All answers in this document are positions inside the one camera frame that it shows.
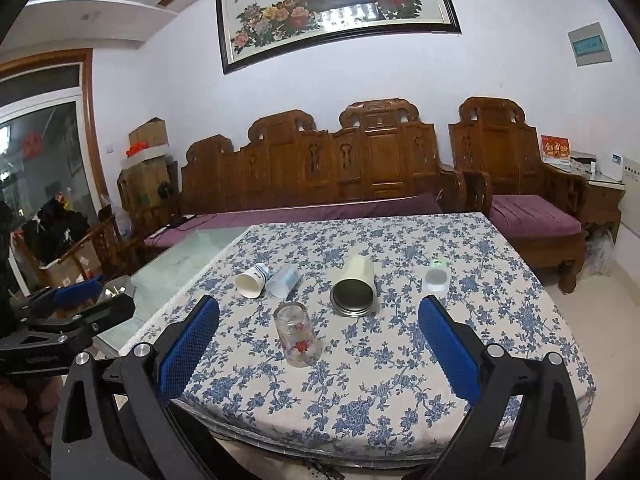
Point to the red desk calendar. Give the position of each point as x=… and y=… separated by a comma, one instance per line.
x=555, y=150

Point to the purple armchair cushion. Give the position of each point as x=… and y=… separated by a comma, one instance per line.
x=532, y=215

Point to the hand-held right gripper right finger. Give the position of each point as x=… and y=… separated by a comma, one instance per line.
x=447, y=350

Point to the small wooden chair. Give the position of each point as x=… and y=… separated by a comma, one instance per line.
x=117, y=242

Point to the metal tin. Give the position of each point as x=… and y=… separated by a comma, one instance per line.
x=119, y=289

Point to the glass cup with red flower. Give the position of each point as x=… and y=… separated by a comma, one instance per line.
x=298, y=337

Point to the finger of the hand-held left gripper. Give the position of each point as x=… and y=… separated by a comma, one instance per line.
x=75, y=332
x=75, y=292

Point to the carved wooden sofa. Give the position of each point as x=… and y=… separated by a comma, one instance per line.
x=325, y=165

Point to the framed peacock flower painting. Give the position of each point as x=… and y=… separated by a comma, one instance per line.
x=330, y=7

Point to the grey wall electrical panel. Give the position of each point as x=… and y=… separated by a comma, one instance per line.
x=590, y=45

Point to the cream steel thermos cup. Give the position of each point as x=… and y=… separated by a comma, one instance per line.
x=356, y=280

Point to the clear plastic bag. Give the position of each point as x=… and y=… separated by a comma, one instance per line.
x=599, y=255

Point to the wooden side table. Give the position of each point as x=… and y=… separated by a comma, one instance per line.
x=602, y=210

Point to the open cardboard box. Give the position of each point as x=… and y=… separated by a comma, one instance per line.
x=70, y=267

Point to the purple sofa cushion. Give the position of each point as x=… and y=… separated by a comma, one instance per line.
x=300, y=215

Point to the white paper cup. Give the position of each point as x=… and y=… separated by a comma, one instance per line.
x=251, y=282

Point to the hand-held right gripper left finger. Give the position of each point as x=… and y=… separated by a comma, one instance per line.
x=187, y=350

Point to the pile of black clothes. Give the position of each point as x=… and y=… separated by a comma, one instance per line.
x=57, y=230

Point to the blue floral tablecloth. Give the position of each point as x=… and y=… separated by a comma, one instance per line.
x=395, y=390

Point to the red window decoration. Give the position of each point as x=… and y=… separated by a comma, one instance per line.
x=33, y=145

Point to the small cardboard box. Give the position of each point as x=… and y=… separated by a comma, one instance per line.
x=149, y=134

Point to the large cardboard box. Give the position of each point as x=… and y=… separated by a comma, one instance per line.
x=145, y=180

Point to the clear plastic cup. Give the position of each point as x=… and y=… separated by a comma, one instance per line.
x=283, y=280

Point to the carved wooden armchair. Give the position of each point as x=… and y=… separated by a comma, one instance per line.
x=495, y=150

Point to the white box with blue label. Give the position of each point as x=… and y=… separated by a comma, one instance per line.
x=611, y=166

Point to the small white device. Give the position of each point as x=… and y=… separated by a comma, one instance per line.
x=435, y=277

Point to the person's left hand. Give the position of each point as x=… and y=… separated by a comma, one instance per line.
x=20, y=400

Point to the wooden door frame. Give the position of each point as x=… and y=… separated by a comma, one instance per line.
x=90, y=120

